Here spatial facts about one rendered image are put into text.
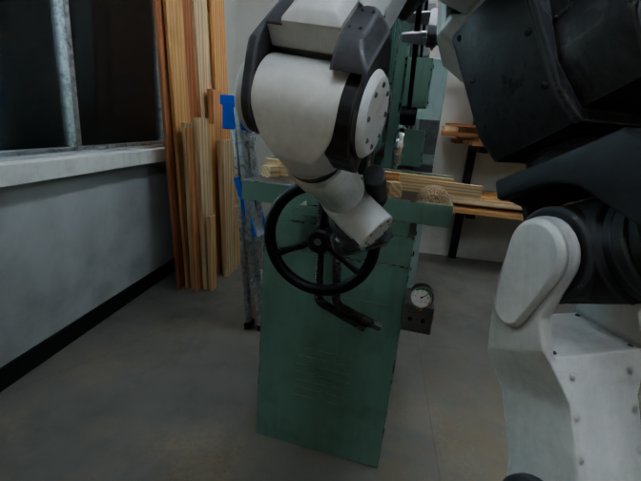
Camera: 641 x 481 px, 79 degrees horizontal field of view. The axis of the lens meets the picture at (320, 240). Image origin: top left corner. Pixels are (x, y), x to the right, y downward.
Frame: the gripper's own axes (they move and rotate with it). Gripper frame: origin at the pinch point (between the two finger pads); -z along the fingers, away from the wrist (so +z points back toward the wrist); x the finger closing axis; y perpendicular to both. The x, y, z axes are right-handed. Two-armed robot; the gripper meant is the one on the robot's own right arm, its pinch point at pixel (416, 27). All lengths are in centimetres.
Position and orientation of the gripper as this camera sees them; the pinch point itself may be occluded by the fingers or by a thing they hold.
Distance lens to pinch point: 116.4
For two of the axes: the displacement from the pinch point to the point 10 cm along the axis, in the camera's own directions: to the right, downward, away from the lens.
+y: 1.0, 5.9, 8.0
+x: -2.6, 7.9, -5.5
